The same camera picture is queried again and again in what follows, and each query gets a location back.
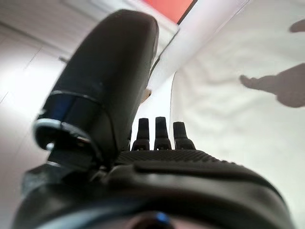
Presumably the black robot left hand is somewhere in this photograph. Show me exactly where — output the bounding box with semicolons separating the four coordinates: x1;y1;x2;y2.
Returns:
11;9;294;229

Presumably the bed with grey mattress cover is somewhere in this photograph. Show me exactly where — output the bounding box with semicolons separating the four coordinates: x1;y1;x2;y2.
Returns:
140;0;305;210

